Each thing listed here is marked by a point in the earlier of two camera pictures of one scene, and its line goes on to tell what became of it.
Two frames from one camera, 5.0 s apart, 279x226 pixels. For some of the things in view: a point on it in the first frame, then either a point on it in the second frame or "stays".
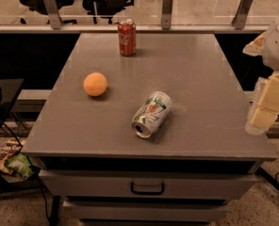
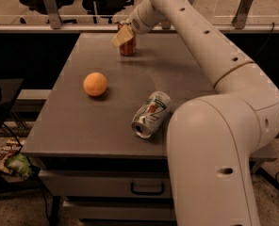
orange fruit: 95,84 stays
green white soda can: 151,114 stays
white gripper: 278,49 to 139,24
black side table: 2,94 stays
